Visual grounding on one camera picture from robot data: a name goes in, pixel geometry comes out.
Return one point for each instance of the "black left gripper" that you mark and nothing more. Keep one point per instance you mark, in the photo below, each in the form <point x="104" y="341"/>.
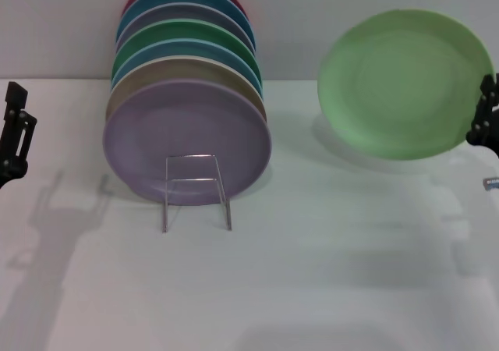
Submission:
<point x="9" y="169"/>

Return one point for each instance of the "light green plate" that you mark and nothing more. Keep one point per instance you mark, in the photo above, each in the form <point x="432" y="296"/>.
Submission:
<point x="401" y="86"/>

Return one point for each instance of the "dark green plate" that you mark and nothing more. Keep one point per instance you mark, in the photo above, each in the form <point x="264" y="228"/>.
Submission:
<point x="183" y="31"/>

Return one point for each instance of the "beige plate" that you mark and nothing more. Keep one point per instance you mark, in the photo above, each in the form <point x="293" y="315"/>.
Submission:
<point x="175" y="70"/>

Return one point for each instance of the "lilac purple plate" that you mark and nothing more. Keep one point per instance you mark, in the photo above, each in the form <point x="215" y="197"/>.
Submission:
<point x="175" y="125"/>

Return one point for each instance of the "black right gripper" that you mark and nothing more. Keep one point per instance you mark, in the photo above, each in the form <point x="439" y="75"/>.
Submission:
<point x="489" y="136"/>

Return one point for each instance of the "grey lavender plate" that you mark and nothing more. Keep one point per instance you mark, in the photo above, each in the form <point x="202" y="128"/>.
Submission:
<point x="183" y="13"/>

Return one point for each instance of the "light blue plate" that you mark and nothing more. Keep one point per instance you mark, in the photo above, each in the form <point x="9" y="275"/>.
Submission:
<point x="183" y="48"/>

